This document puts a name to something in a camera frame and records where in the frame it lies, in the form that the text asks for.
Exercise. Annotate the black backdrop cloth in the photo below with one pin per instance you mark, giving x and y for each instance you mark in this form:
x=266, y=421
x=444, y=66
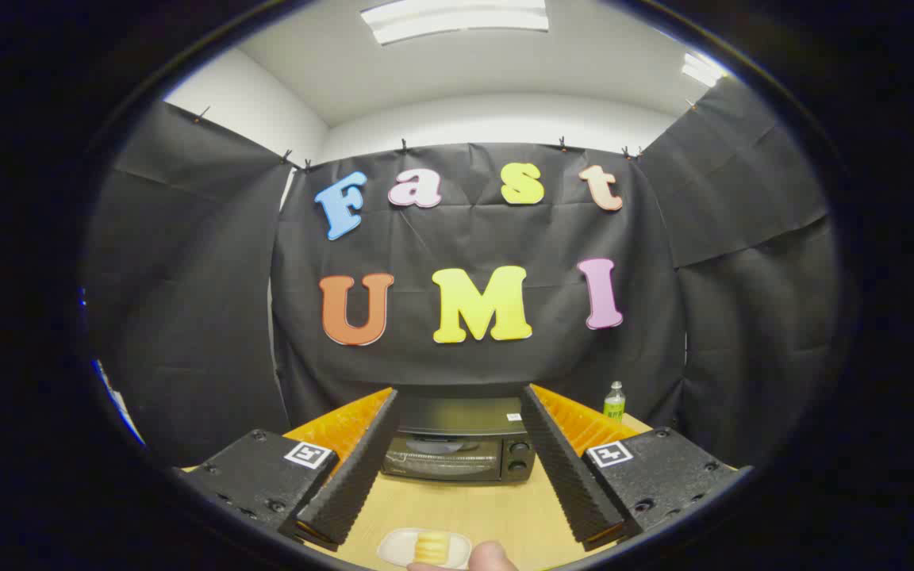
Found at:
x=473, y=238

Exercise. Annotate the white plate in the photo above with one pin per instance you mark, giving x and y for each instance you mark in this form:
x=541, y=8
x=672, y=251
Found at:
x=393, y=547

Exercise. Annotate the green label drink bottle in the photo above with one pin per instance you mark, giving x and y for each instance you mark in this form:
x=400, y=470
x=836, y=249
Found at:
x=614, y=406

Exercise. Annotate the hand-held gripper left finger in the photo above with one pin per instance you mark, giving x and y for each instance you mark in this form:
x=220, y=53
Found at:
x=354, y=484

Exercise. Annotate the golden bread roll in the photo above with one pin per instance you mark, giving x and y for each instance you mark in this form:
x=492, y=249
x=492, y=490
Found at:
x=432, y=547

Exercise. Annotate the small ceiling light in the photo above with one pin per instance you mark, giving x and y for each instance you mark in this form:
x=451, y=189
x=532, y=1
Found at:
x=700, y=70

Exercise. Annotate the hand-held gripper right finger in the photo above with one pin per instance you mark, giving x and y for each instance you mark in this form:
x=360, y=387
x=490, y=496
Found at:
x=572, y=476

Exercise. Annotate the long ceiling light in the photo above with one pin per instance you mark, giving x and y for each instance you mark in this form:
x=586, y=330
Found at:
x=457, y=20

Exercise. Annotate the black toaster oven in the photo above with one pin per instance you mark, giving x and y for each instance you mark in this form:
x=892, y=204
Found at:
x=457, y=420

